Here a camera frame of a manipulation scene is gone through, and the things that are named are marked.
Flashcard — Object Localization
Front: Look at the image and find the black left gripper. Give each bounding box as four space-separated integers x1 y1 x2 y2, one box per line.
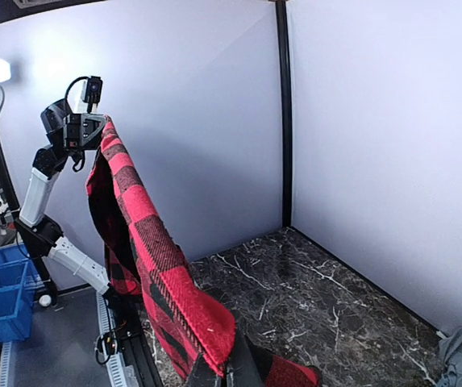
63 113 107 152

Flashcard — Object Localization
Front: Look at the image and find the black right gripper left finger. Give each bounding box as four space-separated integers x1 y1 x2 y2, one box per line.
185 354 225 387

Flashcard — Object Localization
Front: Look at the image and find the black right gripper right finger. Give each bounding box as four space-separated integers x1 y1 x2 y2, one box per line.
226 332 264 387

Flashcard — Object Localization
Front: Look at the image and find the red black plaid shirt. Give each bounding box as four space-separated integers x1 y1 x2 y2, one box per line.
86 122 322 386

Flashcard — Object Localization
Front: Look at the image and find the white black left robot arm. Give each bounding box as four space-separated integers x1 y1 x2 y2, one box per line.
15 98 134 322

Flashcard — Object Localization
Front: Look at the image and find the blue storage bin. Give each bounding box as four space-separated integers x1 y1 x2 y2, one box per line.
0 245 42 343

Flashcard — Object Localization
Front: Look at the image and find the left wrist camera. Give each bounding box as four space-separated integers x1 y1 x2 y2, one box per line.
81 76 103 113

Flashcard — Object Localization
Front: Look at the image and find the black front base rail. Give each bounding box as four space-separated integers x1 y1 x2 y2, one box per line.
112 310 163 387

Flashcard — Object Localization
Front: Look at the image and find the white slotted cable duct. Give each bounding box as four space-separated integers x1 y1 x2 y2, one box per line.
94 293 127 387

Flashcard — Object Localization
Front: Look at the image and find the black left frame post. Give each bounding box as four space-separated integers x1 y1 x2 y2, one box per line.
274 1 293 227

